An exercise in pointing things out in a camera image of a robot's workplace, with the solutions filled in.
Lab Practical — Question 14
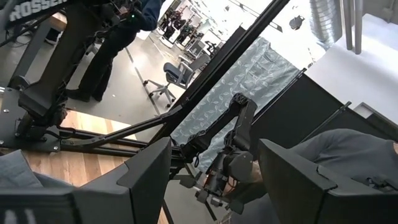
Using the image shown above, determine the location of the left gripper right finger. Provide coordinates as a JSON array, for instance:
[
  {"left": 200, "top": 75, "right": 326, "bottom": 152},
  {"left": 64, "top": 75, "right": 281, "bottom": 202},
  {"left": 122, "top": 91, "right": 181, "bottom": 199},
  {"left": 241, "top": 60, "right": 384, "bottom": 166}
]
[{"left": 257, "top": 138, "right": 398, "bottom": 224}]

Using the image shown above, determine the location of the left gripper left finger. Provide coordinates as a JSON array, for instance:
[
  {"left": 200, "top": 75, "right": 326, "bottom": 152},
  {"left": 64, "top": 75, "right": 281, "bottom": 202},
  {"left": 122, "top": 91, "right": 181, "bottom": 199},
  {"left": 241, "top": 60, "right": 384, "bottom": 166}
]
[{"left": 0, "top": 136, "right": 173, "bottom": 224}]

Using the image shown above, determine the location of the grey baseball cap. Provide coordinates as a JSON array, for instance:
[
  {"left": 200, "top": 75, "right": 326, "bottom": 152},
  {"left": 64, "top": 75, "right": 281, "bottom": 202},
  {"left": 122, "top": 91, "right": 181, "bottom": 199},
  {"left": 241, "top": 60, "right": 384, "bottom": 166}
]
[{"left": 0, "top": 149, "right": 74, "bottom": 189}]

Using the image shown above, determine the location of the person's hand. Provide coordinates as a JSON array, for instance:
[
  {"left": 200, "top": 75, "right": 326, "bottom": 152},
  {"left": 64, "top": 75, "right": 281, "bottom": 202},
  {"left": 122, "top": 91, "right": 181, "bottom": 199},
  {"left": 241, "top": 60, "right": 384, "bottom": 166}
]
[{"left": 225, "top": 160, "right": 265, "bottom": 197}]

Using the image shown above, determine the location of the person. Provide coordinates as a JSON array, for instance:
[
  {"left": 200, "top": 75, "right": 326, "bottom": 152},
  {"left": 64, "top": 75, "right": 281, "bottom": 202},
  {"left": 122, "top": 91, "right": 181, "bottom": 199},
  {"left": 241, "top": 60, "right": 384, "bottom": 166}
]
[
  {"left": 229, "top": 128, "right": 398, "bottom": 224},
  {"left": 65, "top": 0, "right": 164, "bottom": 103}
]

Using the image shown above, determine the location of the blue office chair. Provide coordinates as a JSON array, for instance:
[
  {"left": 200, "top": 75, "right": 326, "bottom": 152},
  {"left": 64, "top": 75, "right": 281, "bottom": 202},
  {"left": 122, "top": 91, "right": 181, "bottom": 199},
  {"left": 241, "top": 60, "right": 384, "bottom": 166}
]
[{"left": 142, "top": 52, "right": 212, "bottom": 109}]

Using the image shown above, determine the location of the black partition panel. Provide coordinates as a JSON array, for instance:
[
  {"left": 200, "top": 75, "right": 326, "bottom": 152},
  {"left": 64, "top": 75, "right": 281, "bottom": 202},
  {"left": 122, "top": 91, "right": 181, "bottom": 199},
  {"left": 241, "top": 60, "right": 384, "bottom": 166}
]
[{"left": 248, "top": 73, "right": 398, "bottom": 147}]

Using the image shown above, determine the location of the leaf-patterned curtain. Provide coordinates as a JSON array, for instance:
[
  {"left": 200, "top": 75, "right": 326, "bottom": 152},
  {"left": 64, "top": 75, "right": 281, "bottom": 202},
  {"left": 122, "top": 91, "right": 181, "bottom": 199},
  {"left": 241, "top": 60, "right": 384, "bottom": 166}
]
[{"left": 170, "top": 36, "right": 301, "bottom": 174}]

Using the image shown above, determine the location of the black hanging spotlight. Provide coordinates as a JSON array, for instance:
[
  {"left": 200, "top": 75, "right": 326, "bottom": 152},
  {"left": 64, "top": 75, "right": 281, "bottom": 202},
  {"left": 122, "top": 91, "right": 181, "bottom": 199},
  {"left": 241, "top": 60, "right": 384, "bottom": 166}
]
[{"left": 289, "top": 15, "right": 306, "bottom": 31}]

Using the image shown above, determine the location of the silver ribbed duct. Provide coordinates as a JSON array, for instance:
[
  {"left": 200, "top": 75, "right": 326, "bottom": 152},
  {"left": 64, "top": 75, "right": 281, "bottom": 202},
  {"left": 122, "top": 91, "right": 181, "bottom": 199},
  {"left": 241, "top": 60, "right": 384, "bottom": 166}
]
[{"left": 309, "top": 0, "right": 343, "bottom": 50}]

